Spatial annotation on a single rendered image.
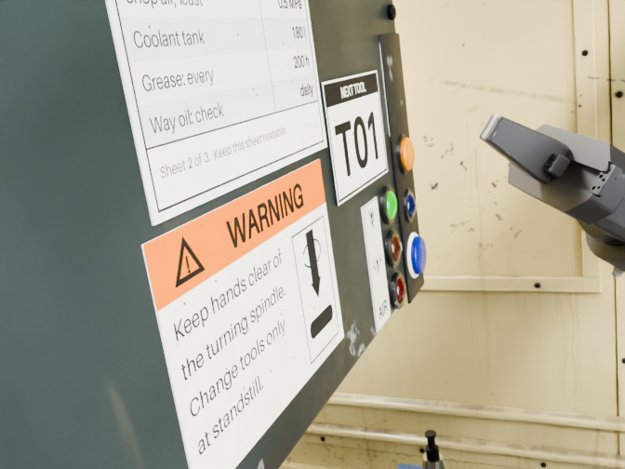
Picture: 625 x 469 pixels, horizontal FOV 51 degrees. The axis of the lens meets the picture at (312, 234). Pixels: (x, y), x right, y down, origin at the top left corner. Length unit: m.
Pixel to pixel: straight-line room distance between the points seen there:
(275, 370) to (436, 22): 0.96
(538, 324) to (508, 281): 0.10
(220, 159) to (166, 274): 0.06
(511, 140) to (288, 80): 0.21
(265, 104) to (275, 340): 0.11
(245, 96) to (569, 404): 1.16
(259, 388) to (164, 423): 0.07
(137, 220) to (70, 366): 0.05
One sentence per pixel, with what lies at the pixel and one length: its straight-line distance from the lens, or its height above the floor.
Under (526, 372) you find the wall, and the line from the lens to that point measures 1.35.
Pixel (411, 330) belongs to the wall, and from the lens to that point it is 1.36.
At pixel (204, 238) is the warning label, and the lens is 0.26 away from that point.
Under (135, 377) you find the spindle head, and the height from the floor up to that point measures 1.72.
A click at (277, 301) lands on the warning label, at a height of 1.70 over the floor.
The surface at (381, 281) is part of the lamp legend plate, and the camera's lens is 0.45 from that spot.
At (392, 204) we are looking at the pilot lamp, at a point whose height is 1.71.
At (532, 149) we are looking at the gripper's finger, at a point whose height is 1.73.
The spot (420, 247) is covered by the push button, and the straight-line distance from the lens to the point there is 0.51.
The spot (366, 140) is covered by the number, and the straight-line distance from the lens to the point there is 0.43.
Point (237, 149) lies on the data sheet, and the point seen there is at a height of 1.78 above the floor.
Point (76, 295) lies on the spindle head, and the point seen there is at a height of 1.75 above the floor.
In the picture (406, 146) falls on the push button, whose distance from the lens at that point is 0.49.
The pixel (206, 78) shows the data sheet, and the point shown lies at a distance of 0.27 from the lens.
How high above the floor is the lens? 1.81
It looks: 15 degrees down
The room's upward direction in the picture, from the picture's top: 8 degrees counter-clockwise
